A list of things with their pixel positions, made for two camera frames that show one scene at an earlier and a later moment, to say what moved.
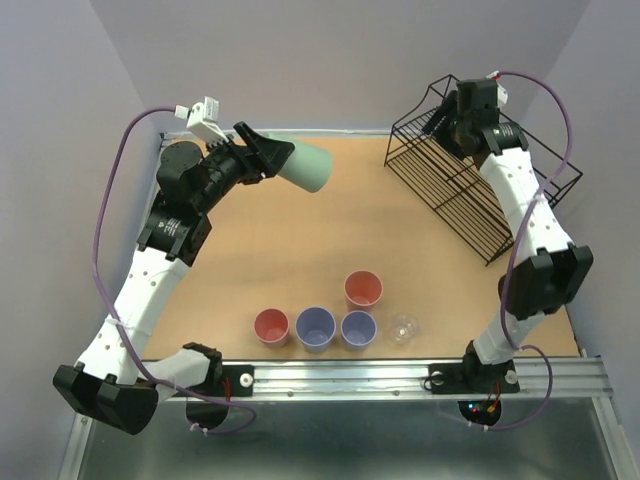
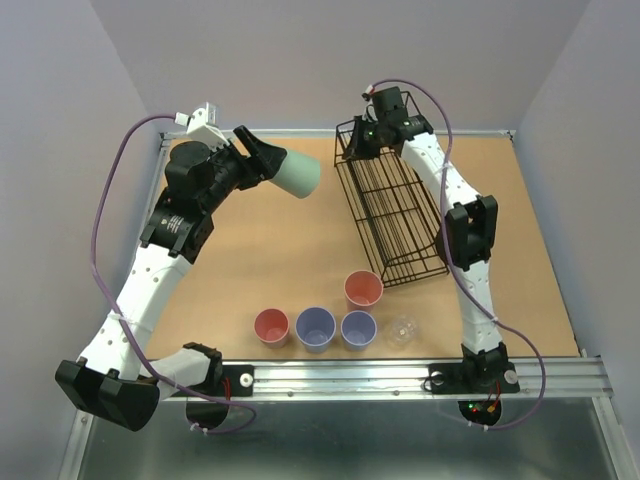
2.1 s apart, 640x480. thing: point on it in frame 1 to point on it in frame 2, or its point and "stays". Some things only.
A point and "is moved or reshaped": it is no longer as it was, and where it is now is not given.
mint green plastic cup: (308, 167) is moved or reshaped
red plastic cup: (271, 326) stays
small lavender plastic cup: (358, 329) stays
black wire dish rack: (454, 189) to (396, 212)
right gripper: (448, 107) to (356, 150)
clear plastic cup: (403, 329) stays
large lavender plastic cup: (315, 327) stays
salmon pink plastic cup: (363, 289) stays
